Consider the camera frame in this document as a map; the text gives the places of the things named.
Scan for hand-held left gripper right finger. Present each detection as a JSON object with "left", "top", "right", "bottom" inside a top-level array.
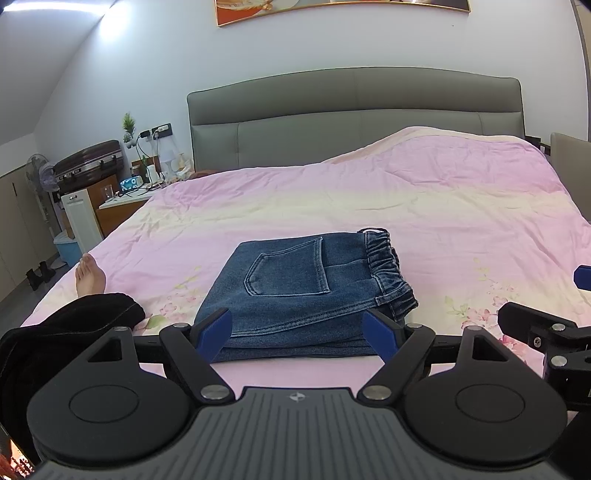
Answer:
[{"left": 358, "top": 309, "right": 509, "bottom": 406}]

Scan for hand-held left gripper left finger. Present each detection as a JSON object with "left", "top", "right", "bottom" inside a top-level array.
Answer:
[{"left": 88, "top": 308, "right": 234, "bottom": 405}]

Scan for blue denim pants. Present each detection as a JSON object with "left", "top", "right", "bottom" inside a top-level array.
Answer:
[{"left": 194, "top": 226, "right": 419, "bottom": 363}]

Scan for beige padded side furniture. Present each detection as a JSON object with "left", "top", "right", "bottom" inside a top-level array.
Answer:
[{"left": 550, "top": 132, "right": 591, "bottom": 186}]

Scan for pink floral blanket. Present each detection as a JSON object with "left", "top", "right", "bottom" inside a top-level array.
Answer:
[{"left": 21, "top": 126, "right": 591, "bottom": 402}]

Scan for person's bare foot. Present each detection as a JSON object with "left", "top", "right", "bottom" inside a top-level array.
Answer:
[{"left": 75, "top": 252, "right": 108, "bottom": 302}]

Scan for person's black trouser leg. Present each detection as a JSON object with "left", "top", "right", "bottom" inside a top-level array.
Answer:
[{"left": 0, "top": 292, "right": 147, "bottom": 464}]

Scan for wooden nightstand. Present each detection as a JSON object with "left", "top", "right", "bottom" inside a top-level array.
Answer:
[{"left": 88, "top": 159, "right": 195, "bottom": 237}]

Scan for light blue bin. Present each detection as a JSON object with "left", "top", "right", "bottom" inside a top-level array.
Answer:
[{"left": 52, "top": 229, "right": 79, "bottom": 269}]

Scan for white floor appliance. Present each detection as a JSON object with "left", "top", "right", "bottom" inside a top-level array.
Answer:
[{"left": 60, "top": 186, "right": 105, "bottom": 256}]

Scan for dark brown suitcase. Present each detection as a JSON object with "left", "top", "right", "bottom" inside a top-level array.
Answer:
[{"left": 52, "top": 139, "right": 125, "bottom": 195}]

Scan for grey padded headboard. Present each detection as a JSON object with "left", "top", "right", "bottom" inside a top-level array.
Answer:
[{"left": 187, "top": 67, "right": 526, "bottom": 174}]

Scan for beige cabinet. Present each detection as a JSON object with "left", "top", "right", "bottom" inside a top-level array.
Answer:
[{"left": 0, "top": 163, "right": 59, "bottom": 304}]

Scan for small green potted plant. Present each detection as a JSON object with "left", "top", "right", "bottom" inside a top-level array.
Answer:
[{"left": 121, "top": 112, "right": 139, "bottom": 149}]

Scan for standing fan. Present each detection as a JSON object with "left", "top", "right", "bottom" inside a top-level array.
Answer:
[{"left": 26, "top": 152, "right": 62, "bottom": 241}]

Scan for black wall socket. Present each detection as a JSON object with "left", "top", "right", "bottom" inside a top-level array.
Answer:
[{"left": 138, "top": 123, "right": 173, "bottom": 140}]

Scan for framed wall picture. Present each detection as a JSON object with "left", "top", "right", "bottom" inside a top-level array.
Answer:
[{"left": 214, "top": 0, "right": 472, "bottom": 28}]

